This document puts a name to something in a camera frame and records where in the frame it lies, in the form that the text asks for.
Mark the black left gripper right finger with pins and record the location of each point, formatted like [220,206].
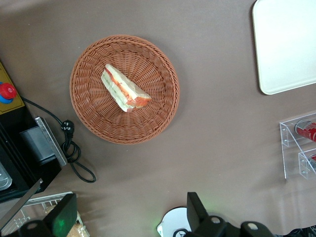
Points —
[196,212]

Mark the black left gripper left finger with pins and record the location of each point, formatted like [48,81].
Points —
[63,217]

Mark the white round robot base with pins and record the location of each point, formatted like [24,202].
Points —
[175,219]

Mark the round brown wicker basket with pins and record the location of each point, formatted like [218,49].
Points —
[93,118]

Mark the wrapped triangular sandwich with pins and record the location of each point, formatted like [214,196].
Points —
[121,86]

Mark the cream plastic tray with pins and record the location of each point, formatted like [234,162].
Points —
[286,47]

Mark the packaged bread loaf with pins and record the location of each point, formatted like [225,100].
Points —
[77,229]

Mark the clear acrylic can rack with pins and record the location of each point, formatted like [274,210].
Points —
[286,148]

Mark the red emergency stop button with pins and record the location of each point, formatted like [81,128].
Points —
[12,106]

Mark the red cola can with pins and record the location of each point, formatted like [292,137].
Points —
[306,129]

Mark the black machine with metal rail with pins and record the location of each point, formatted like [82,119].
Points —
[22,158]

